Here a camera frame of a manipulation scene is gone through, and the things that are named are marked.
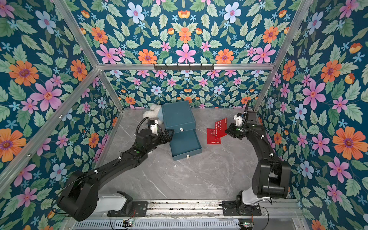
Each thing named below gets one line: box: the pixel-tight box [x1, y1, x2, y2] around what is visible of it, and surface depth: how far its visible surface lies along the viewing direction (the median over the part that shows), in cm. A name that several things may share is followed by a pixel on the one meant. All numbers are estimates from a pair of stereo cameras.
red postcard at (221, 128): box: [214, 117, 228, 140], surface depth 93 cm
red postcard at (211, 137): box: [206, 128, 221, 145], surface depth 106 cm
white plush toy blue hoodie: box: [142, 103, 163, 124], surface depth 111 cm
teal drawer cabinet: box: [161, 100, 203, 161], surface depth 87 cm
